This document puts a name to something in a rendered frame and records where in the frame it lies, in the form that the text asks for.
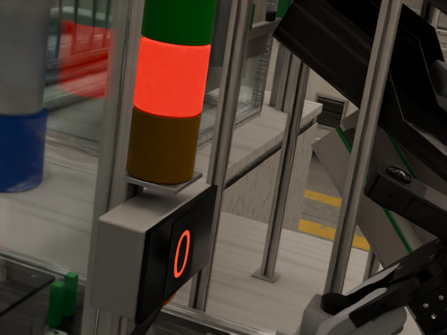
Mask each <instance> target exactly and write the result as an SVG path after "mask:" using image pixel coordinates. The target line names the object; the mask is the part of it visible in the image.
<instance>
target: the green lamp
mask: <svg viewBox="0 0 447 335"><path fill-rule="evenodd" d="M216 5H217V0H144V12H143V18H142V30H141V34H142V35H143V36H144V37H146V38H148V39H152V40H154V41H159V42H163V43H169V44H174V45H185V46H204V45H208V44H210V43H211V42H212V34H213V29H214V20H215V15H216Z"/></svg>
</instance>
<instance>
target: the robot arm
mask: <svg viewBox="0 0 447 335"><path fill-rule="evenodd" d="M364 195H365V196H367V197H369V198H370V199H371V200H372V201H373V202H375V203H376V204H378V205H380V206H381V207H384V208H385V209H387V210H389V211H393V212H395V213H396V214H398V215H400V216H401V217H403V218H405V219H407V220H409V221H410V222H412V223H414V224H415V225H417V226H419V227H421V228H423V229H424V230H426V231H428V232H429V233H431V234H433V235H435V236H437V237H438V238H437V239H435V240H433V241H431V242H429V243H427V244H425V245H423V246H421V247H419V248H417V249H416V250H414V251H413V252H411V253H410V254H409V255H407V256H405V257H403V258H401V259H399V260H397V261H396V262H394V263H393V264H391V265H389V266H387V267H386V268H384V269H383V270H381V271H379V272H378V273H376V274H375V275H373V276H371V277H370V278H369V279H367V280H366V281H364V282H362V283H361V284H359V285H358V286H356V287H355V288H354V289H352V290H350V291H349V292H348V293H346V294H345V296H347V297H348V298H349V299H350V300H351V301H352V303H353V305H352V306H350V307H348V308H345V309H343V310H342V311H340V312H339V313H338V314H336V315H334V316H332V317H331V318H328V319H326V320H324V321H323V322H322V323H321V325H320V327H319V329H318V330H317V332H316V334H315V335H396V334H399V333H400V332H402V330H403V328H404V324H405V322H406V319H407V312H406V309H405V306H407V305H408V306H409V307H410V309H411V310H412V311H413V313H414V315H415V316H416V319H415V321H416V322H417V323H418V325H419V327H420V328H421V329H422V331H423V332H424V333H425V335H447V196H445V195H444V194H442V193H440V192H438V191H436V190H435V189H433V188H431V187H429V186H427V185H426V184H424V183H422V182H421V181H418V180H417V179H415V178H414V177H413V176H412V175H411V174H409V173H408V172H406V171H404V170H403V169H400V168H399V167H396V166H394V165H391V164H388V163H384V164H381V165H379V166H378V167H377V168H376V169H375V170H374V171H373V172H372V173H371V176H370V177H369V180H368V181H367V183H366V185H365V187H364Z"/></svg>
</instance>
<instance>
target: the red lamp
mask: <svg viewBox="0 0 447 335"><path fill-rule="evenodd" d="M210 49H211V45H210V44H208V45H204V46H185V45H174V44H169V43H163V42H159V41H154V40H152V39H148V38H146V37H142V38H140V48H139V54H138V66H137V72H136V84H135V90H134V101H133V104H134V105H135V106H136V107H137V108H139V109H141V110H144V111H146V112H150V113H153V114H159V115H163V116H177V117H186V116H195V115H197V114H199V113H200V112H201V111H202V106H203V101H204V92H205V87H206V77H207V72H208V63H209V57H210Z"/></svg>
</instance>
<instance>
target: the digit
mask: <svg viewBox="0 0 447 335"><path fill-rule="evenodd" d="M199 209H200V205H198V206H197V207H195V208H194V209H193V210H191V211H190V212H189V213H187V214H186V215H184V216H183V217H182V218H180V219H179V220H177V221H176V222H175V223H174V225H173V231H172V240H171V245H170V255H169V261H168V270H167V275H166V285H165V291H164V298H165V297H166V296H167V295H168V294H169V293H170V292H172V291H173V290H174V289H175V288H176V287H177V286H178V285H179V284H180V283H181V282H182V281H184V280H185V279H186V278H187V277H188V276H189V275H190V270H191V265H192V256H193V251H194V242H195V237H196V228H197V223H198V214H199Z"/></svg>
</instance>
